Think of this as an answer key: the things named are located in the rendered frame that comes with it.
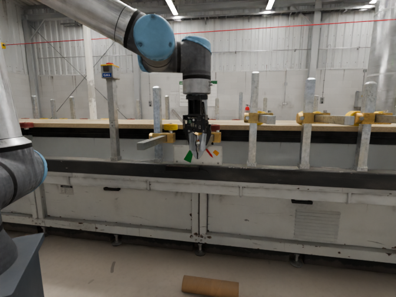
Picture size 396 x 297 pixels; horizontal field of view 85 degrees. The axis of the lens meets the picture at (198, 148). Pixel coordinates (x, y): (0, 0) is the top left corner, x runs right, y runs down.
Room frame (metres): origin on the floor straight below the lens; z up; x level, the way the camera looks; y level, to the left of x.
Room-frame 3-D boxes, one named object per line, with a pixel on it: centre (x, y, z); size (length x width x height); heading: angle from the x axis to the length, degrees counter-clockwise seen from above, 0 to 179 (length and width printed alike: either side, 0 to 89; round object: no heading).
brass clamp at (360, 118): (0.99, -0.79, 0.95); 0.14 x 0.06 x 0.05; 80
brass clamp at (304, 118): (1.04, -0.54, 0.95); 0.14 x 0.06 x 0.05; 80
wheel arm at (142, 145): (1.08, 0.19, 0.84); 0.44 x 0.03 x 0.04; 170
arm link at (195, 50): (0.72, 0.01, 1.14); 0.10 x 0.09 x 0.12; 98
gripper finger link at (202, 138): (0.71, -0.01, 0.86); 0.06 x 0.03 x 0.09; 170
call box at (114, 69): (1.22, 0.47, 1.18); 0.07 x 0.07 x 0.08; 80
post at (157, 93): (1.18, 0.22, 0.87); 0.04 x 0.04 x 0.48; 80
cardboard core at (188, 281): (1.03, -0.07, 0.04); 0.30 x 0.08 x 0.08; 80
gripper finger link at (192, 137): (0.72, 0.02, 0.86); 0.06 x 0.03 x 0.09; 170
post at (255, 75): (1.09, -0.28, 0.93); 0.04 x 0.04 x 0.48; 80
